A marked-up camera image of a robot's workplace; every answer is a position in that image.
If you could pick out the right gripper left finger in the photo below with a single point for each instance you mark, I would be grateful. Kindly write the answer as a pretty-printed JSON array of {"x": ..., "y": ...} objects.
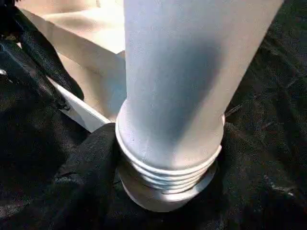
[{"x": 72, "y": 191}]

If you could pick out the white plastic table top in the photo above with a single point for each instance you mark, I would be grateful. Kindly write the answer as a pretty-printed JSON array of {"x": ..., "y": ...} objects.
[{"x": 86, "y": 57}]

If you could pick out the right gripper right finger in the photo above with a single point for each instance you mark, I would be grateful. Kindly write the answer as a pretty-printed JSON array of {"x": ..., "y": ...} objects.
[{"x": 259, "y": 191}]

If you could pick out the black work mat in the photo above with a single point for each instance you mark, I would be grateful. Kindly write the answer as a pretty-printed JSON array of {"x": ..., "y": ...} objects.
[{"x": 268, "y": 96}]

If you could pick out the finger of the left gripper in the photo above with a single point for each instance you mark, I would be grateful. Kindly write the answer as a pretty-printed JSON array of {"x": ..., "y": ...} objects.
[
  {"x": 48, "y": 57},
  {"x": 29, "y": 76}
]

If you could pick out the white plastic table leg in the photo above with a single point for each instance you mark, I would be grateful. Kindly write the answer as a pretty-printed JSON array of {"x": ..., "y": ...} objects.
[{"x": 187, "y": 81}]

